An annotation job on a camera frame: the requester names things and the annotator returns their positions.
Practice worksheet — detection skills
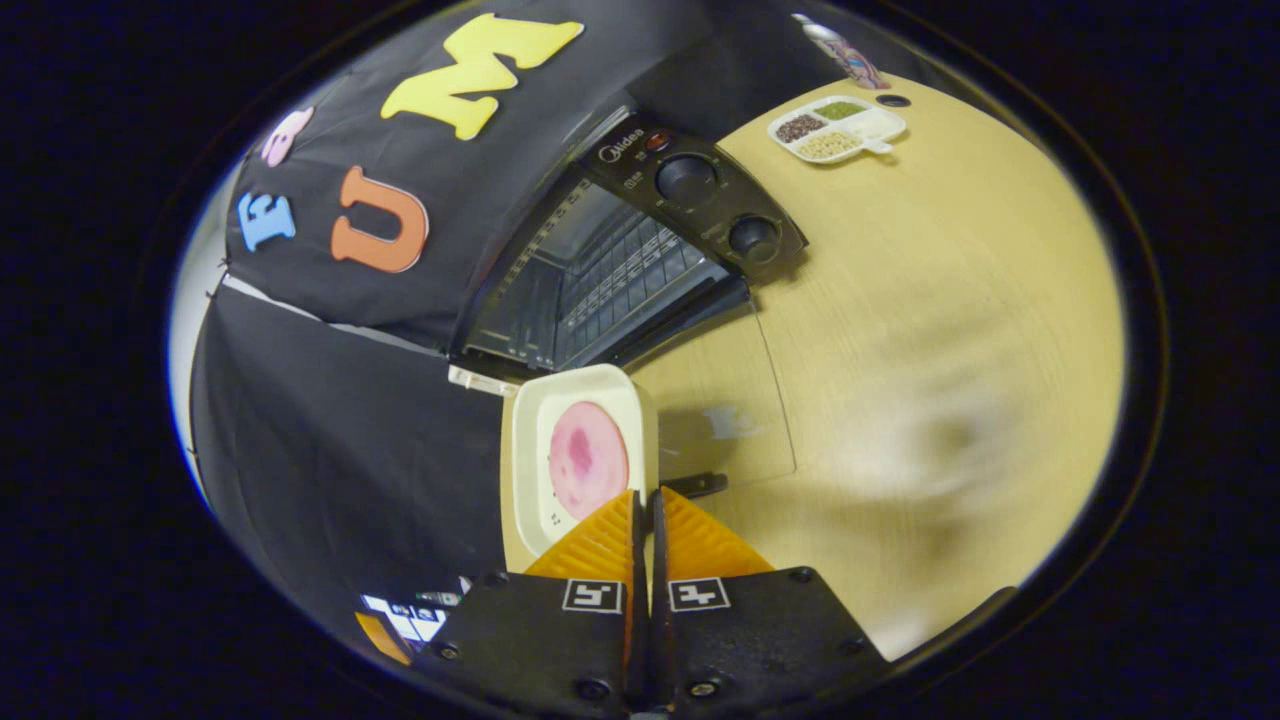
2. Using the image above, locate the black electric oven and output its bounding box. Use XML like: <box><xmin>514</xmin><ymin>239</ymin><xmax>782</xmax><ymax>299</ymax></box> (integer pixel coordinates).
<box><xmin>448</xmin><ymin>100</ymin><xmax>811</xmax><ymax>501</ymax></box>

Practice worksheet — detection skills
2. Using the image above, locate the white divided plate with grains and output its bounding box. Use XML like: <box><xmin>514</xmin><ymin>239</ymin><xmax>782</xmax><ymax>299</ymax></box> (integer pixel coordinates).
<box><xmin>767</xmin><ymin>95</ymin><xmax>909</xmax><ymax>166</ymax></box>

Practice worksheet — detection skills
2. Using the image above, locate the silver drink bottle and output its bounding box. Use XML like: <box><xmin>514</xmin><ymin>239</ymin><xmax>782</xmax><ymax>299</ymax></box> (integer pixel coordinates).
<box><xmin>795</xmin><ymin>12</ymin><xmax>891</xmax><ymax>91</ymax></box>

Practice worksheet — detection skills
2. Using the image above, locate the white square plate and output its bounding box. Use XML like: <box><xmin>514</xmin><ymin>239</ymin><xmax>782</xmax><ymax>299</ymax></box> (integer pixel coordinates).
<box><xmin>500</xmin><ymin>363</ymin><xmax>661</xmax><ymax>573</ymax></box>

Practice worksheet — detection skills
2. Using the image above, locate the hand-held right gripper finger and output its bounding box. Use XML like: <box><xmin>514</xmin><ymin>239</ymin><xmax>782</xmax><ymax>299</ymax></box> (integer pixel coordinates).
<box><xmin>649</xmin><ymin>486</ymin><xmax>893</xmax><ymax>717</ymax></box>
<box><xmin>412</xmin><ymin>488</ymin><xmax>649</xmax><ymax>717</ymax></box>

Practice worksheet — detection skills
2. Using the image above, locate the pink ham slice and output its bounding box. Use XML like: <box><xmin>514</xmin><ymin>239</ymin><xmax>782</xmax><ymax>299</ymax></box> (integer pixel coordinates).
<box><xmin>548</xmin><ymin>400</ymin><xmax>631</xmax><ymax>521</ymax></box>

